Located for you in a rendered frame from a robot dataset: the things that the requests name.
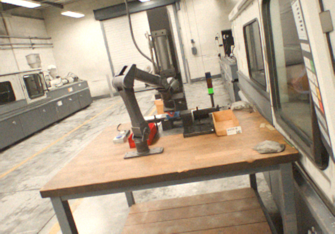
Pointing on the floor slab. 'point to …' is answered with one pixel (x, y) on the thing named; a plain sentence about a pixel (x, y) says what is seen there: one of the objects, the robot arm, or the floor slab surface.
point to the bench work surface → (86, 164)
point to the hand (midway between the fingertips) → (171, 115)
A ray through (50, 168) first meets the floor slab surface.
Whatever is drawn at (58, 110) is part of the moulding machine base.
